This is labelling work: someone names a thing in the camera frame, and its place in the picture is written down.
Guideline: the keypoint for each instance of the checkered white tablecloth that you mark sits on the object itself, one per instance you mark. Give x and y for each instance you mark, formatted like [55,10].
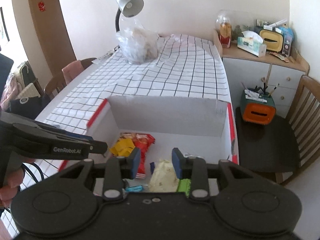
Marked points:
[91,191]

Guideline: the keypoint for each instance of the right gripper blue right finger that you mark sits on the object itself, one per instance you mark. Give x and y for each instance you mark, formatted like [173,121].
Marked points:
[178,161]

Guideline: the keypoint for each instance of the green cracker packet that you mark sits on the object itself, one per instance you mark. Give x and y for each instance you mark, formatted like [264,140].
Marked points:
[184,186]

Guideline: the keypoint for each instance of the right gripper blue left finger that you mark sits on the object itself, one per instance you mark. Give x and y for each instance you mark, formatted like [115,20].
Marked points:
[133,161]

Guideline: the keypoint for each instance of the green white tissue box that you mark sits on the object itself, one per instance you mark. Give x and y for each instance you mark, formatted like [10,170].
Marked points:
[252,42]

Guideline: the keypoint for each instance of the wooden chair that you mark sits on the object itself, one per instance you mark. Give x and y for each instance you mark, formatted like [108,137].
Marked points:
[286,147]
[57,83]

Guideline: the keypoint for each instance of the pale yellow snack bag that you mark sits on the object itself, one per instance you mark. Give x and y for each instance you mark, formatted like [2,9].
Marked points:
[163,179]

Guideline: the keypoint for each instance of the yellow minion snack packet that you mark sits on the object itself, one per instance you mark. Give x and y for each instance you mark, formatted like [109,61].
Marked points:
[138,188]

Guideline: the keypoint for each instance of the blue box on cabinet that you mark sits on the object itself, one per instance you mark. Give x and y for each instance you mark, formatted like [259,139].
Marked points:
[288,37]

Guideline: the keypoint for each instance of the person left hand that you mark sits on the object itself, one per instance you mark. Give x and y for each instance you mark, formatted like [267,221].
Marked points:
[9,191]

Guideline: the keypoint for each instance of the clear plastic bag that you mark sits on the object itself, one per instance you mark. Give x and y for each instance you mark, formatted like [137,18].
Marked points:
[138,45]

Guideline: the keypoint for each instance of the orange green desk organizer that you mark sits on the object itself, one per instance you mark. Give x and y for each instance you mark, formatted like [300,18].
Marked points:
[257,105]

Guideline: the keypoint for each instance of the brown wooden door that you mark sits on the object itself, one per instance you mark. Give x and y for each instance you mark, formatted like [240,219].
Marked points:
[52,34]

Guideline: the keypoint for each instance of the small yellow snack packet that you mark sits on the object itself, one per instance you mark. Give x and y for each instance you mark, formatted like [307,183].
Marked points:
[123,147]

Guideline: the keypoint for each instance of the red cardboard box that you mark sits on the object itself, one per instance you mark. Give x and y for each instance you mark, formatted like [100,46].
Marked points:
[198,127]

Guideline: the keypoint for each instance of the silver gooseneck desk lamp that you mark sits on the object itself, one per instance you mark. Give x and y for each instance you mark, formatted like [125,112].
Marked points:
[129,8]

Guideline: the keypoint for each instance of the white blue biscuit packet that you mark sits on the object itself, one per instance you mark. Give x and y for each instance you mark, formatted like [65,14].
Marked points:
[152,167]

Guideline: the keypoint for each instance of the red chips bag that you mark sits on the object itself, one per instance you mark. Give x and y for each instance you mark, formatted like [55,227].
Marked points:
[142,141]

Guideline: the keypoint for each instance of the black bag on chair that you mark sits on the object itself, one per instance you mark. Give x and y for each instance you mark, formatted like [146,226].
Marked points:
[29,103]

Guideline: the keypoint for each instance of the left wooden chair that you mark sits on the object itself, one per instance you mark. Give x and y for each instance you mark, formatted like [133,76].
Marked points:
[57,83]

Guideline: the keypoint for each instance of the white wooden sideboard cabinet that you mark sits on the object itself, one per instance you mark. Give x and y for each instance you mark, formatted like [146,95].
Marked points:
[246,70]

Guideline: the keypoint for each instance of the right wooden chair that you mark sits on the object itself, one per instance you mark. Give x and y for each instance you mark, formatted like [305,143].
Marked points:
[286,147]

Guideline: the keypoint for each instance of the pink cloth on chair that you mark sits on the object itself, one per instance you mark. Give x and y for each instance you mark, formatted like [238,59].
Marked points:
[72,70]

